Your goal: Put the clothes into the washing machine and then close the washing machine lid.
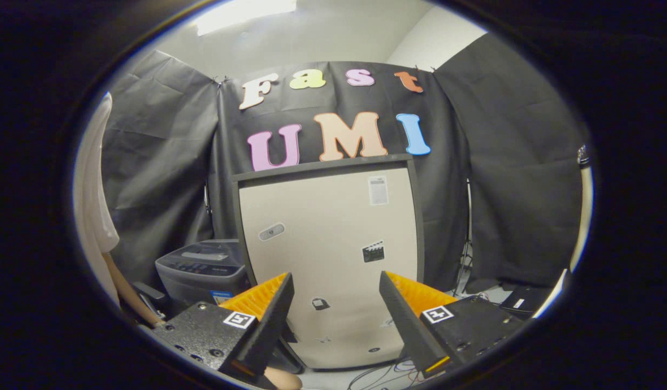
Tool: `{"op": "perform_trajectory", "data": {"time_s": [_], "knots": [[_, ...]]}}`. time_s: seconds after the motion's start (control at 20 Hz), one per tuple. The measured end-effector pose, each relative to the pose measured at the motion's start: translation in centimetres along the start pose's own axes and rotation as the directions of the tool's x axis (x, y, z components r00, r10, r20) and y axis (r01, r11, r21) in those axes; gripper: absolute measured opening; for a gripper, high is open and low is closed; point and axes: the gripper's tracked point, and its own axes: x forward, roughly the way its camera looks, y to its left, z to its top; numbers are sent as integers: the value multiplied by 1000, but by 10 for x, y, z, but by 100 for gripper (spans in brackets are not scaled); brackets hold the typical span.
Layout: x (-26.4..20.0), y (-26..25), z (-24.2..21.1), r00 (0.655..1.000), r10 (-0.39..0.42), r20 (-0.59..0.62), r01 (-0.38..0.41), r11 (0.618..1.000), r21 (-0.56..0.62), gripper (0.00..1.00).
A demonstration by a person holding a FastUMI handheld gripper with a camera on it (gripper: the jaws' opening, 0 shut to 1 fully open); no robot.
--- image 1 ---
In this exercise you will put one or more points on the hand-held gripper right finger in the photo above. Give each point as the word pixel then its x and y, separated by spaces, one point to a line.
pixel 406 322

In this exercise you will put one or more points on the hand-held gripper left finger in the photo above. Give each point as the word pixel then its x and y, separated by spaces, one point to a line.
pixel 271 322

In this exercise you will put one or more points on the grey washing machine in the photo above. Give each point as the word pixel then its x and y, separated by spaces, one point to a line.
pixel 192 287

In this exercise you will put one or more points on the person's leg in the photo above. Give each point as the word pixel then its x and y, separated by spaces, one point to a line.
pixel 284 379

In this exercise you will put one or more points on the black light stand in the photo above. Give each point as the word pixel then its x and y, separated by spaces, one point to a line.
pixel 466 254

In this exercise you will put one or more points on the black flat case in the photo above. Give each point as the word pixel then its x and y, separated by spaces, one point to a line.
pixel 523 300

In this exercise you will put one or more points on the black chair armrest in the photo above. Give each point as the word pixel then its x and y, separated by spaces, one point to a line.
pixel 149 292

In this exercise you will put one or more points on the black backdrop cloth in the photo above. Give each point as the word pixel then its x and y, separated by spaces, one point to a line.
pixel 160 151

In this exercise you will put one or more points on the white pole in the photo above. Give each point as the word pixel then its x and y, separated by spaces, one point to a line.
pixel 585 216

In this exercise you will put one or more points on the person's white shirt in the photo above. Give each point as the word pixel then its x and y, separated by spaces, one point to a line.
pixel 92 206

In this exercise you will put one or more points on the beige cabinet with grey frame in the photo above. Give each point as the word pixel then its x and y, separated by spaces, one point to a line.
pixel 322 260

